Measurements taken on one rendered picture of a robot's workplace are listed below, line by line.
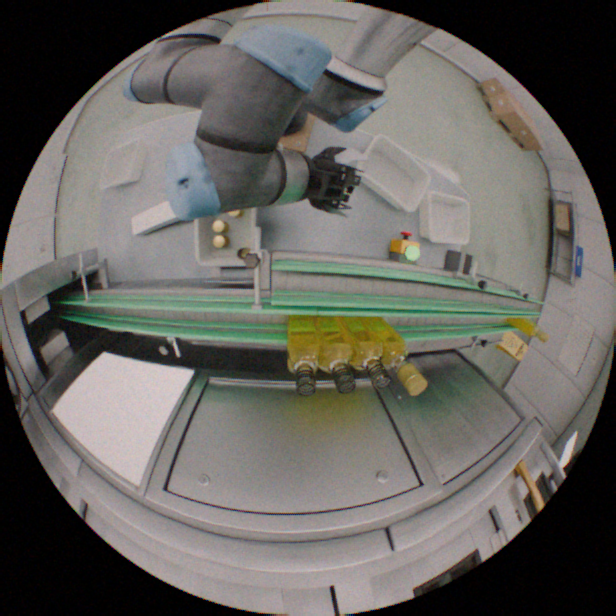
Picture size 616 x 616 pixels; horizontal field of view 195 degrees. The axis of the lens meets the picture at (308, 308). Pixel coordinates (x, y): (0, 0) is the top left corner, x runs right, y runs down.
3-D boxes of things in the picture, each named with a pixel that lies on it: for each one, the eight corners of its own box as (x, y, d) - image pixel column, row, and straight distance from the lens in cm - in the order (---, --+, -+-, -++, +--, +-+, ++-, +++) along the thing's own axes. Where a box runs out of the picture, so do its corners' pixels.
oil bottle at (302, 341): (288, 323, 49) (286, 380, 31) (288, 303, 46) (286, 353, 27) (308, 323, 49) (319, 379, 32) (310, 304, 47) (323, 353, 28)
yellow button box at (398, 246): (387, 258, 65) (399, 261, 59) (390, 237, 65) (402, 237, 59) (404, 261, 69) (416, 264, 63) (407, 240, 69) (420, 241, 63)
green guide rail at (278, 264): (275, 264, 44) (271, 270, 36) (275, 260, 43) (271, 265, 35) (537, 300, 177) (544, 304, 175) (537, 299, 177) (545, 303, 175)
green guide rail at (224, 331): (51, 308, 166) (43, 313, 164) (50, 307, 166) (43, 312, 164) (530, 322, 178) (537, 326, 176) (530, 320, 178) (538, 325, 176)
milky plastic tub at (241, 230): (208, 262, 63) (195, 267, 55) (208, 192, 64) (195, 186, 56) (260, 262, 57) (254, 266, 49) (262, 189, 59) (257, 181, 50)
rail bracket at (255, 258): (257, 297, 46) (245, 318, 35) (256, 228, 44) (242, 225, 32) (268, 297, 46) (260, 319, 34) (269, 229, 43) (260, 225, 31)
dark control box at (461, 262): (442, 268, 82) (457, 272, 77) (446, 249, 83) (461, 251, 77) (454, 270, 89) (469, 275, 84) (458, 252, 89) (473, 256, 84)
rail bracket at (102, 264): (116, 287, 92) (75, 308, 81) (110, 246, 90) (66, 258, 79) (122, 287, 88) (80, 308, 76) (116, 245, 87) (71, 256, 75)
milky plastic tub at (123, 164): (120, 155, 106) (107, 151, 101) (155, 142, 90) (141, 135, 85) (112, 192, 101) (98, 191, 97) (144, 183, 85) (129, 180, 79)
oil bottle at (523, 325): (505, 321, 122) (542, 346, 115) (508, 311, 122) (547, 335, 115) (508, 321, 128) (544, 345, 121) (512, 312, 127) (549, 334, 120)
